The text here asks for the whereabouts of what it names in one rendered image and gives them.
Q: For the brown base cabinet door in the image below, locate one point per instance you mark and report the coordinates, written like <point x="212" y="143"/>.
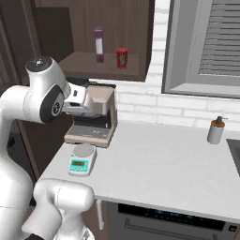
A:
<point x="93" y="225"/>

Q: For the grey soap dispenser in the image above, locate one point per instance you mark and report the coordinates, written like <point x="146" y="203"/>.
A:
<point x="215" y="132"/>

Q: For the beige coffee machine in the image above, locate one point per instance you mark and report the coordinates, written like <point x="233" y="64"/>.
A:
<point x="99" y="137"/>

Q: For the grey sink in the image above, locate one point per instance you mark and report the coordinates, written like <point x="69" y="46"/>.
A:
<point x="235" y="154"/>

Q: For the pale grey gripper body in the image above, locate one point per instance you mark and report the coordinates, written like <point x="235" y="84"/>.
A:
<point x="91" y="106"/>

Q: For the grey framed window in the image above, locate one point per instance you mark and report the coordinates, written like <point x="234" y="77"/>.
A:
<point x="178" y="47"/>

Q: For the red can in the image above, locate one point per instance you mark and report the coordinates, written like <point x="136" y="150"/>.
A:
<point x="122" y="57"/>

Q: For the dark grey dishwasher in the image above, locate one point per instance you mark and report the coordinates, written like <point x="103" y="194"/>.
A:
<point x="175" y="225"/>

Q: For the dark wood cabinet door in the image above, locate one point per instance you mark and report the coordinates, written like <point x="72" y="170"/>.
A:
<point x="14" y="40"/>

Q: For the dark wood wall cabinet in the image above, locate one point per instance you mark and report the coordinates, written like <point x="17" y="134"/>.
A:
<point x="125" y="25"/>

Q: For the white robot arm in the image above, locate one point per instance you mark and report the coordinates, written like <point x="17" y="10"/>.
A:
<point x="18" y="106"/>

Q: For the purple carton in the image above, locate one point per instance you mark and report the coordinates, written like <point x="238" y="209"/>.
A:
<point x="99" y="43"/>

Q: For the white digital scale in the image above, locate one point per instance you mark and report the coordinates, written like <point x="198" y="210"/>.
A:
<point x="82" y="164"/>

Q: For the grey window blinds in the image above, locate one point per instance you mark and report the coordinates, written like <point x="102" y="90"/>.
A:
<point x="223" y="37"/>

